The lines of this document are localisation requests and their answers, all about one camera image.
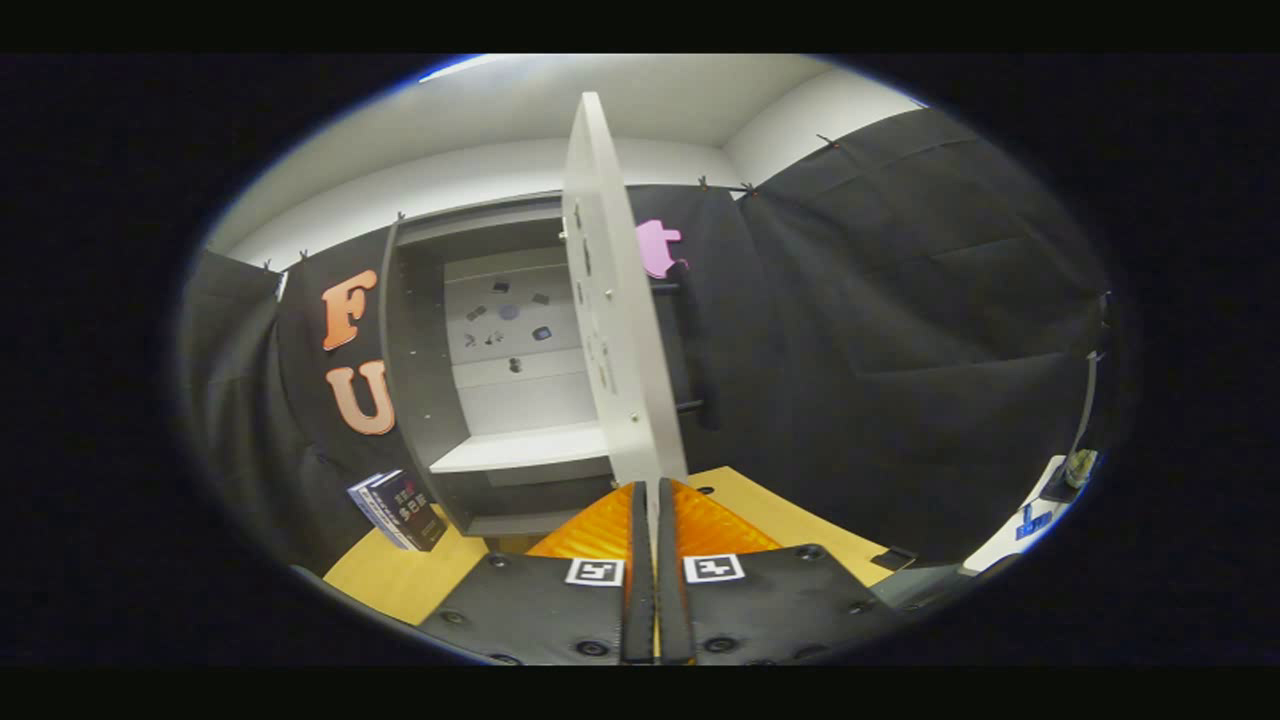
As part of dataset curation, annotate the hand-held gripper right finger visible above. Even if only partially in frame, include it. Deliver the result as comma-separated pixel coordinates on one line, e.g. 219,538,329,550
656,478,906,666

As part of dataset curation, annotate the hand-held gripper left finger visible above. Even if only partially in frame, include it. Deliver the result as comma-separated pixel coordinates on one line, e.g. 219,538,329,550
418,480,657,666

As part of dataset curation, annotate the beige cabinet door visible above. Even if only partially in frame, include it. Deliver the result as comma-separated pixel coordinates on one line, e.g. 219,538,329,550
560,92,721,501

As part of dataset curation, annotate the dark grey box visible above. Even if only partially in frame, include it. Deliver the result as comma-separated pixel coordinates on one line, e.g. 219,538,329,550
880,565,976,606

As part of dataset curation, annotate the dark blue book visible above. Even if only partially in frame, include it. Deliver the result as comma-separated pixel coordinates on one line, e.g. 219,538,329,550
372,470,448,552
347,475,406,549
360,472,416,551

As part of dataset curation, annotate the white side table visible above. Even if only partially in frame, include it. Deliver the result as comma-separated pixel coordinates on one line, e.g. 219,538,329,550
965,455,1096,573

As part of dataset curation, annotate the dark grey cabinet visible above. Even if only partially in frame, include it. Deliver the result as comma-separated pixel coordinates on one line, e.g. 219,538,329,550
380,190,641,539

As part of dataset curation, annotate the black backdrop cloth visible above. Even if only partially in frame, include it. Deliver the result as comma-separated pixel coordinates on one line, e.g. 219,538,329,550
180,108,1121,576

